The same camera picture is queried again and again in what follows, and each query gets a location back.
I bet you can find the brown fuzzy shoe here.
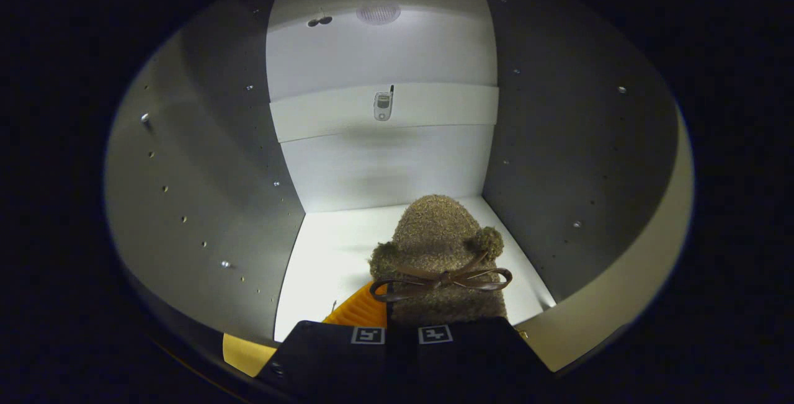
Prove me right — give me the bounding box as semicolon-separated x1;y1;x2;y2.
368;194;514;328

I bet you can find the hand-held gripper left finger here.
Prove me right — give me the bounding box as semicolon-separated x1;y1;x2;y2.
257;280;403;404

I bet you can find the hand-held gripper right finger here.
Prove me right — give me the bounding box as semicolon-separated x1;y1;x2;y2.
402;316;554;404

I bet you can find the grey shoe cabinet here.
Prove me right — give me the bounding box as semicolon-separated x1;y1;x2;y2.
104;0;680;355

